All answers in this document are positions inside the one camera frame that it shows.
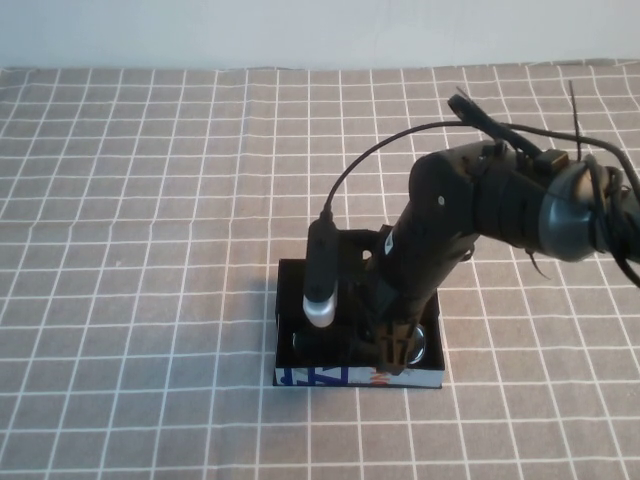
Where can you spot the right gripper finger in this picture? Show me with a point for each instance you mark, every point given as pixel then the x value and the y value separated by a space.
pixel 396 350
pixel 361 342

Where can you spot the grey white-grid tablecloth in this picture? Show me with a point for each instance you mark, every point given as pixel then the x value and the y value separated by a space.
pixel 150 275

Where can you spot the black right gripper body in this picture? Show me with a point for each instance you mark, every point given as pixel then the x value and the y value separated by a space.
pixel 415 280

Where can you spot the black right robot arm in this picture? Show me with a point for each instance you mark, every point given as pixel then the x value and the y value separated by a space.
pixel 500 200

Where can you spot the black-framed glasses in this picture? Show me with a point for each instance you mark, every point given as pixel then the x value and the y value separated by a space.
pixel 421 345

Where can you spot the black printed glasses case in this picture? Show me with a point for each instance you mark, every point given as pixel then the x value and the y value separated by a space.
pixel 292 285

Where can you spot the black white-tipped wrist camera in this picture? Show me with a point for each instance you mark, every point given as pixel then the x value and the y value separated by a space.
pixel 321 280

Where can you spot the black zip tie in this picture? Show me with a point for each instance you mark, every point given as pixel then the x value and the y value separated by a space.
pixel 575 115

